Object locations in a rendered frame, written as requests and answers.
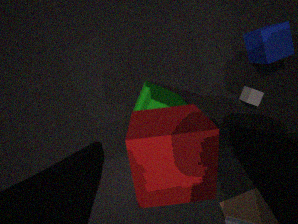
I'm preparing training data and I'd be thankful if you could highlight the green block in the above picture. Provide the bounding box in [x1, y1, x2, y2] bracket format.
[133, 80, 186, 111]
[141, 88, 188, 109]

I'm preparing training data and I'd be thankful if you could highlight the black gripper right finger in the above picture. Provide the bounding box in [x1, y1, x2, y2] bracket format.
[229, 127, 298, 224]

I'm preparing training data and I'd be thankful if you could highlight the red block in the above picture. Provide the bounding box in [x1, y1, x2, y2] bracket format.
[125, 104, 220, 208]

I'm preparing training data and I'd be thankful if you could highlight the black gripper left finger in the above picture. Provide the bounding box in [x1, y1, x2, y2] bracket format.
[0, 143, 105, 224]

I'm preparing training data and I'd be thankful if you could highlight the blue block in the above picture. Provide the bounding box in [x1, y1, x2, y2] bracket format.
[242, 22, 294, 64]

